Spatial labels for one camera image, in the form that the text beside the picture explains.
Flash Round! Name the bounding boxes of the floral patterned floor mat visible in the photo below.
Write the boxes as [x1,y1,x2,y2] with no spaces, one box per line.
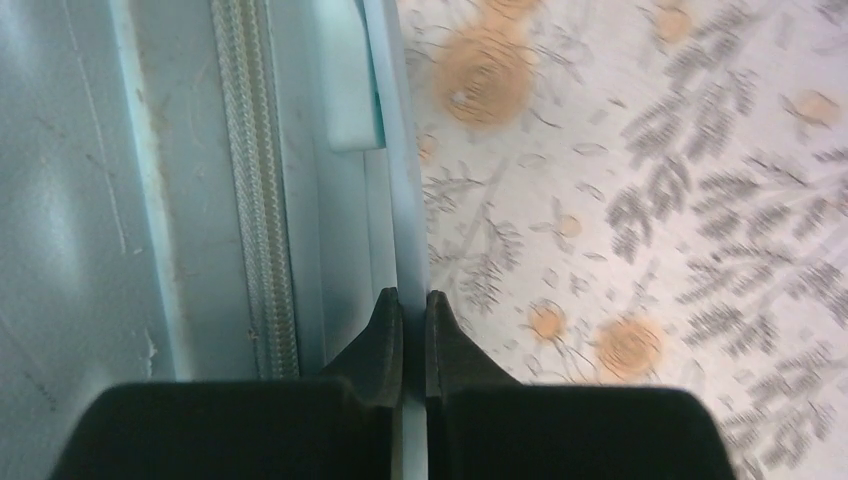
[398,1,847,479]

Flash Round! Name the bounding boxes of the light blue ribbed suitcase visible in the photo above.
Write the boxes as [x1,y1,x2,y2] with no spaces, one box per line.
[1,1,429,479]

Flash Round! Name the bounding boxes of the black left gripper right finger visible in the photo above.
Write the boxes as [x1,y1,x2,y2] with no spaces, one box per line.
[425,290,734,480]

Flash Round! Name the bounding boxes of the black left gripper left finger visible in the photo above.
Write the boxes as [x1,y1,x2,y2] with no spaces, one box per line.
[51,288,403,479]

